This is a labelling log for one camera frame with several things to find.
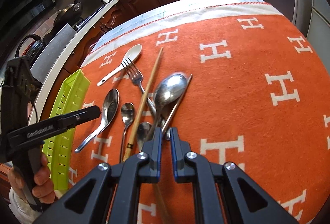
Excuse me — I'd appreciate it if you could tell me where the white ceramic spoon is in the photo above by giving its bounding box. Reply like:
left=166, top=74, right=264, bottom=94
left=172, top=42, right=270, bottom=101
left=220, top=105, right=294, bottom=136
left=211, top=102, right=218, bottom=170
left=97, top=44, right=143, bottom=86

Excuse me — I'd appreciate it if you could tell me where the white kitchen countertop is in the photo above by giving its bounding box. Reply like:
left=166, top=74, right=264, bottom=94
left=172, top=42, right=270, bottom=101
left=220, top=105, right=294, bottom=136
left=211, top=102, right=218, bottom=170
left=27, top=0, right=310, bottom=126

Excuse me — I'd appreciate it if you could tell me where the grey refrigerator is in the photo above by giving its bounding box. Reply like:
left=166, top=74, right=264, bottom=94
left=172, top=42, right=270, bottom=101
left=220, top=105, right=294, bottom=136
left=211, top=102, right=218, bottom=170
left=305, top=0, right=330, bottom=72

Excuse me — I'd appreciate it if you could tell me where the pale blue table cover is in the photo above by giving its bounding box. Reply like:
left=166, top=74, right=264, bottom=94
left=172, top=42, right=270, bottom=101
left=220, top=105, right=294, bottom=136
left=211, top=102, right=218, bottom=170
left=95, top=0, right=266, bottom=46

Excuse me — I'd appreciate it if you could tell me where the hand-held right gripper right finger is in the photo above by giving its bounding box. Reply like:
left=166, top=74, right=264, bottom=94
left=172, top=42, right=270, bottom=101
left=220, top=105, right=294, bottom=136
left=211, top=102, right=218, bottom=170
left=170, top=127, right=299, bottom=224

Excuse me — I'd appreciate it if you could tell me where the short metal spoon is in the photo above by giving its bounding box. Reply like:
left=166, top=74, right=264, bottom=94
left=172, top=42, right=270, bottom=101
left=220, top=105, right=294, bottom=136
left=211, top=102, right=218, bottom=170
left=136, top=121, right=155, bottom=153

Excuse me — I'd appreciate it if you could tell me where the thick wooden chopstick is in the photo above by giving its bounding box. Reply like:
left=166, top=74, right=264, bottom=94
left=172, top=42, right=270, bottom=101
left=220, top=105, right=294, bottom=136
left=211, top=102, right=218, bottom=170
left=154, top=183, right=171, bottom=224

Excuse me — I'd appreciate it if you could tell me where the orange patterned blanket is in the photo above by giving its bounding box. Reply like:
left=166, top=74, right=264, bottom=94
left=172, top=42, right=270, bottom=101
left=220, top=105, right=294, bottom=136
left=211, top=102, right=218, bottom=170
left=55, top=2, right=330, bottom=224

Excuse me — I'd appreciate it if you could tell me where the large round metal spoon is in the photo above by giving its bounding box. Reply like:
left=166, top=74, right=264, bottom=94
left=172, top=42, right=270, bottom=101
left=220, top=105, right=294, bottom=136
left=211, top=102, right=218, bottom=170
left=147, top=73, right=189, bottom=142

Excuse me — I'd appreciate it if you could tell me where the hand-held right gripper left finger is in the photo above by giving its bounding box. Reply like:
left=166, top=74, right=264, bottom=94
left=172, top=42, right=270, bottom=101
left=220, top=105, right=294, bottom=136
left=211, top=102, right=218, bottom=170
left=33, top=127, right=163, bottom=224

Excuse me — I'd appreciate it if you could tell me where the brown wooden chopstick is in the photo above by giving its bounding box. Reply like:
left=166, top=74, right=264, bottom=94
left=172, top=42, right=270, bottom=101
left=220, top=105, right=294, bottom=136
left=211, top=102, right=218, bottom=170
left=122, top=47, right=164, bottom=163

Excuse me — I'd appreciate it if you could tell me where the small metal spoon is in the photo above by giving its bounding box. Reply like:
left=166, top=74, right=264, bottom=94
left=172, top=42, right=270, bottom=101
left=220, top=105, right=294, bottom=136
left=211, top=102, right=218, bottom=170
left=119, top=102, right=135, bottom=163

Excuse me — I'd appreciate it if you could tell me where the metal fork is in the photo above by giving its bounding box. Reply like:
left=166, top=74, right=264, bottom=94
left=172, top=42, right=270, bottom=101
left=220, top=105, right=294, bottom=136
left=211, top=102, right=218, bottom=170
left=121, top=57, right=158, bottom=117

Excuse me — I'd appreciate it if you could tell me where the green plastic utensil tray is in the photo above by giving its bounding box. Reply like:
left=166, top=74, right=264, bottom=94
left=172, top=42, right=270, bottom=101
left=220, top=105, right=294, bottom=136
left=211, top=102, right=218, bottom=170
left=41, top=69, right=91, bottom=191

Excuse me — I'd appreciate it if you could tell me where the person's left hand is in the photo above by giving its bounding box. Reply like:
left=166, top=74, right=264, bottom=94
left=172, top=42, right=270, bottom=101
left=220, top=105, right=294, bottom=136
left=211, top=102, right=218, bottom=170
left=8, top=153, right=56, bottom=204

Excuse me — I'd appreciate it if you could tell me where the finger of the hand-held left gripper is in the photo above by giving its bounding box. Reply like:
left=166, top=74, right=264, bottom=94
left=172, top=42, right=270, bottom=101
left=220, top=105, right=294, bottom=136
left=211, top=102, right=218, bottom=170
left=55, top=106, right=101, bottom=128

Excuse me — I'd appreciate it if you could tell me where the black pressure cooker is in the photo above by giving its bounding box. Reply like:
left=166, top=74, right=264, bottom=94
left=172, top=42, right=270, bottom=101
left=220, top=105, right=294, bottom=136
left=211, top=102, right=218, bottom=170
left=15, top=34, right=47, bottom=65

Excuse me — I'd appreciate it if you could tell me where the dark wok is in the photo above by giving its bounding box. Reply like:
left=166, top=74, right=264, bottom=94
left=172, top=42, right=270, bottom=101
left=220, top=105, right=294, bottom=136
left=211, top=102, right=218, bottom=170
left=53, top=2, right=84, bottom=25

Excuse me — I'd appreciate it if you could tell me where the large oval metal spoon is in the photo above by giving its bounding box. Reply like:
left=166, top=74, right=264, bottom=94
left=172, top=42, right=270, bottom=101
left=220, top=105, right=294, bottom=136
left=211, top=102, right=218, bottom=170
left=75, top=88, right=120, bottom=153

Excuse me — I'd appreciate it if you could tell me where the steel side panel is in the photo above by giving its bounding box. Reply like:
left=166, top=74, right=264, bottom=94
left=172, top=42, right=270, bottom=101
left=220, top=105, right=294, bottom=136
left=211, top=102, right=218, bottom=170
left=30, top=23, right=77, bottom=83

